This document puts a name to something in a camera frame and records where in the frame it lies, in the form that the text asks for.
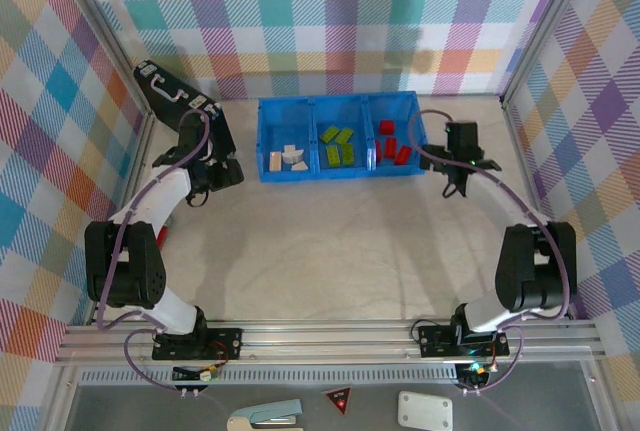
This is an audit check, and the small black connector board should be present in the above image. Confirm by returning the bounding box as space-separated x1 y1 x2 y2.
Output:
172 363 224 383
457 361 494 387

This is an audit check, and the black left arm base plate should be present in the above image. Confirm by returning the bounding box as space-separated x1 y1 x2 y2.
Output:
152 325 244 361

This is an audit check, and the white rectangular plate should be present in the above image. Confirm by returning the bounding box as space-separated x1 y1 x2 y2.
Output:
397 390 454 430

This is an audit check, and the black case with handle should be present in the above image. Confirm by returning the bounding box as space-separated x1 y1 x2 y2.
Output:
133 59 237 160

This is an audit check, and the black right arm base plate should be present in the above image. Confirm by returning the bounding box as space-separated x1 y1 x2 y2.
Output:
417 323 510 358

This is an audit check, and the aluminium mounting rail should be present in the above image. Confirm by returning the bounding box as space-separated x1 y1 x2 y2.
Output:
53 319 604 368

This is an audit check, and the blue grey stapler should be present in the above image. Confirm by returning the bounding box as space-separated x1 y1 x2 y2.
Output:
226 398 305 431

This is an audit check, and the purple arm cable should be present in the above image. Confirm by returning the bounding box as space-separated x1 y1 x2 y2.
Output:
94 109 211 395
408 109 576 397

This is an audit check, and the aluminium frame bar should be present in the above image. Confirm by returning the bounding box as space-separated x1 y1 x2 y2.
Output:
499 0 599 107
49 0 156 120
49 113 156 431
501 98 581 322

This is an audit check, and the red triangular button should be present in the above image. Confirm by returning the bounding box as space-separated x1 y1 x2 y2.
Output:
321 386 353 416

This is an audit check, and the slotted grey cable duct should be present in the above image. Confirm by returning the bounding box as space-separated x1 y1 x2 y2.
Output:
79 368 461 385

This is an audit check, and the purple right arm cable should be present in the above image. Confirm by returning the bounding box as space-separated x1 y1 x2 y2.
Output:
408 109 576 397

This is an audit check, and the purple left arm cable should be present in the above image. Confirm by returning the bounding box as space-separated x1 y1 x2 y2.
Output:
94 109 211 395

